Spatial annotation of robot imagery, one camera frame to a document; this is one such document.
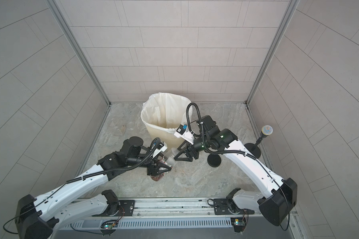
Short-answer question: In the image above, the right black corrugated cable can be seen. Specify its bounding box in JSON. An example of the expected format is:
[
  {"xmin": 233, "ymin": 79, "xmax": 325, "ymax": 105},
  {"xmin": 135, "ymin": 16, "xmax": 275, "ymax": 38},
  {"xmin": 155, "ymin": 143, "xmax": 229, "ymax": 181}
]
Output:
[{"xmin": 186, "ymin": 103, "xmax": 258, "ymax": 160}]

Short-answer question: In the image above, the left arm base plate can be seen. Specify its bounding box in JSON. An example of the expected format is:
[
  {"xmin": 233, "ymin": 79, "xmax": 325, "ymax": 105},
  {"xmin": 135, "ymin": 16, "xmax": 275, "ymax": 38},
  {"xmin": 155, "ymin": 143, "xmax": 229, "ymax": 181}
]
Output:
[{"xmin": 93, "ymin": 200, "xmax": 136, "ymax": 217}]

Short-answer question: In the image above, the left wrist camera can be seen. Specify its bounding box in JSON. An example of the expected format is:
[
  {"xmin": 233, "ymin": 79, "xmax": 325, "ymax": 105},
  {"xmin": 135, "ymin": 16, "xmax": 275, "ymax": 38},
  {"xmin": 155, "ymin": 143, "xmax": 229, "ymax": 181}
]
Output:
[{"xmin": 152, "ymin": 142, "xmax": 168, "ymax": 158}]

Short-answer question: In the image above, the left black corrugated cable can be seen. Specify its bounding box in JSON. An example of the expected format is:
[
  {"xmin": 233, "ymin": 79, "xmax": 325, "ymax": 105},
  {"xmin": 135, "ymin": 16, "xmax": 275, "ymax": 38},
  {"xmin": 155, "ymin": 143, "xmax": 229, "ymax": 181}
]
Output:
[{"xmin": 66, "ymin": 137, "xmax": 162, "ymax": 184}]

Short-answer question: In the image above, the white lidded glass jar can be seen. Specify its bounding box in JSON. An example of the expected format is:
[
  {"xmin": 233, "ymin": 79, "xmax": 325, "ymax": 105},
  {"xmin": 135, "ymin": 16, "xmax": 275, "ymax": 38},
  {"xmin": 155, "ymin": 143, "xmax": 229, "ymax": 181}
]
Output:
[{"xmin": 149, "ymin": 153, "xmax": 175, "ymax": 181}]

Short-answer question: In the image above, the cream woven waste bin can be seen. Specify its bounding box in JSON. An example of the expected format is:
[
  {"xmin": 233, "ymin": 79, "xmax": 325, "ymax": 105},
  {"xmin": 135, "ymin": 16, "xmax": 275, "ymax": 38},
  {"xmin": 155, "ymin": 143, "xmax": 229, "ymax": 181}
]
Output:
[{"xmin": 144, "ymin": 123, "xmax": 184, "ymax": 149}]

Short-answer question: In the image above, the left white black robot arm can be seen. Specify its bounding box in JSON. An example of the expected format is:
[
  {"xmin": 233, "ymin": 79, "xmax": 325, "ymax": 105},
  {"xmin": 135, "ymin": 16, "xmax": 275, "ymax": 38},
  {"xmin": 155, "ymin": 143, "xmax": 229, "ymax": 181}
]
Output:
[{"xmin": 15, "ymin": 136, "xmax": 171, "ymax": 239}]

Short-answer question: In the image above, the right green circuit board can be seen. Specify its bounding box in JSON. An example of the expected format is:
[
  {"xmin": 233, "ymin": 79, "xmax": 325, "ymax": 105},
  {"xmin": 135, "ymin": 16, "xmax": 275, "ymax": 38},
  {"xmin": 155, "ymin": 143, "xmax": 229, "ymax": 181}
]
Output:
[{"xmin": 230, "ymin": 217, "xmax": 247, "ymax": 233}]

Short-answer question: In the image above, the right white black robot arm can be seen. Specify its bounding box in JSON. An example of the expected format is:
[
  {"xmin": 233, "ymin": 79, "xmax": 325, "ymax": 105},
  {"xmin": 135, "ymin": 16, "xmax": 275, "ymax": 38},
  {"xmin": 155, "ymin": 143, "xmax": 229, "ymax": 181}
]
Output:
[{"xmin": 174, "ymin": 116, "xmax": 298, "ymax": 226}]

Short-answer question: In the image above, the white round jar lid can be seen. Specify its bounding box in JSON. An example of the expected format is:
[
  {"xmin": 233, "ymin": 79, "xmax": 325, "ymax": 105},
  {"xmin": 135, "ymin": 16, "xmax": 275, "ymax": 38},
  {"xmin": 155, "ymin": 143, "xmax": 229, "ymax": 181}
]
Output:
[{"xmin": 165, "ymin": 152, "xmax": 176, "ymax": 167}]

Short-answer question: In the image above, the black lidded glass jar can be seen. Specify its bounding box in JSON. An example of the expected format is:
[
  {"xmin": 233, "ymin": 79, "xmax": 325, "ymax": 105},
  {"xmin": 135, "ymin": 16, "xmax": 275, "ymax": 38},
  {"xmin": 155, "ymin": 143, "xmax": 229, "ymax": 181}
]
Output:
[{"xmin": 108, "ymin": 117, "xmax": 126, "ymax": 136}]

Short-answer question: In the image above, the left green circuit board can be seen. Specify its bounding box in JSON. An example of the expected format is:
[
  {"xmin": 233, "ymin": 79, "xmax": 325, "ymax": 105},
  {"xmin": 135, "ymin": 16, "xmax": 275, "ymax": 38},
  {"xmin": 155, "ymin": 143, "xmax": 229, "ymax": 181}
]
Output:
[{"xmin": 100, "ymin": 220, "xmax": 119, "ymax": 231}]

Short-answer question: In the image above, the black round jar lid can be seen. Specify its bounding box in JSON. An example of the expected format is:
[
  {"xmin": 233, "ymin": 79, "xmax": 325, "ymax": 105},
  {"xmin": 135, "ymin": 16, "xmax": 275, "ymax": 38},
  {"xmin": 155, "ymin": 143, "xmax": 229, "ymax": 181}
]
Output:
[{"xmin": 207, "ymin": 154, "xmax": 221, "ymax": 168}]

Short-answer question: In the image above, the black corrugated cable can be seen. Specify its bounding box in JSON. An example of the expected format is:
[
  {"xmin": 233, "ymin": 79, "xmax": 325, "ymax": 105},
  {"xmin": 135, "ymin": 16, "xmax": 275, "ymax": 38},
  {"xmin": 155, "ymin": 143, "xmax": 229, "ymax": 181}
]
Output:
[
  {"xmin": 66, "ymin": 137, "xmax": 162, "ymax": 184},
  {"xmin": 186, "ymin": 103, "xmax": 258, "ymax": 160}
]

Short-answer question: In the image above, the white plastic bin liner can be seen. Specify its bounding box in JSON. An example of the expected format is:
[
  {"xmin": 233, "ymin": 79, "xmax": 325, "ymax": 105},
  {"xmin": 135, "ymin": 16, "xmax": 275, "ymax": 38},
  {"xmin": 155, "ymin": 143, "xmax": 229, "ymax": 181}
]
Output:
[{"xmin": 141, "ymin": 93, "xmax": 191, "ymax": 134}]

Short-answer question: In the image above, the aluminium mounting rail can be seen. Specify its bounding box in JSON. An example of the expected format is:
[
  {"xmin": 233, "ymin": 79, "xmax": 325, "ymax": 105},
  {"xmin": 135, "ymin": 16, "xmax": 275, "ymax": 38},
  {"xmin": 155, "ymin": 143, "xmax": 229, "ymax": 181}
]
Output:
[{"xmin": 59, "ymin": 195, "xmax": 270, "ymax": 220}]

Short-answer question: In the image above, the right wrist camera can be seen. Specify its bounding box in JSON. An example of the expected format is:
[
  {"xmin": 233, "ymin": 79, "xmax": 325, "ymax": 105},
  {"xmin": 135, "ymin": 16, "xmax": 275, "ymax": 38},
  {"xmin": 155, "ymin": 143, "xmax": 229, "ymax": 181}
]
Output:
[{"xmin": 174, "ymin": 124, "xmax": 195, "ymax": 145}]

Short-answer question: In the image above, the green circuit board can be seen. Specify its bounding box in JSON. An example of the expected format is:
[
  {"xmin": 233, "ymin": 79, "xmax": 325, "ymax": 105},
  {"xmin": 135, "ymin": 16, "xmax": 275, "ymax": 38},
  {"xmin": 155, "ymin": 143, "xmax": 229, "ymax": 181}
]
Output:
[
  {"xmin": 230, "ymin": 217, "xmax": 247, "ymax": 233},
  {"xmin": 100, "ymin": 220, "xmax": 119, "ymax": 231}
]

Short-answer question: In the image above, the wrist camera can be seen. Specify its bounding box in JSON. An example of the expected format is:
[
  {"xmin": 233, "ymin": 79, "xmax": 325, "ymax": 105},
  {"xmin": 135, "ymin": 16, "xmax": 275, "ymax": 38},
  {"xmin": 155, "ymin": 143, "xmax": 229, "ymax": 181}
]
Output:
[
  {"xmin": 152, "ymin": 142, "xmax": 168, "ymax": 158},
  {"xmin": 174, "ymin": 124, "xmax": 195, "ymax": 145}
]

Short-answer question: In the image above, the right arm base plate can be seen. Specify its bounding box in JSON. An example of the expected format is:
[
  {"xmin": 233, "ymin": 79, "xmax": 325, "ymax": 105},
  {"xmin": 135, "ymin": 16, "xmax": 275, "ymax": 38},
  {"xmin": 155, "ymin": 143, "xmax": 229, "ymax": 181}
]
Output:
[{"xmin": 211, "ymin": 199, "xmax": 255, "ymax": 215}]

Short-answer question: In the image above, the black stand with round top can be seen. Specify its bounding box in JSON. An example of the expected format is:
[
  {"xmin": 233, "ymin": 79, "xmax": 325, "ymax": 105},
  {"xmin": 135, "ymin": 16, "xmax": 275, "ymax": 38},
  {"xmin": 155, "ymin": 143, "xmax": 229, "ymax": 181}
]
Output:
[{"xmin": 244, "ymin": 125, "xmax": 273, "ymax": 159}]

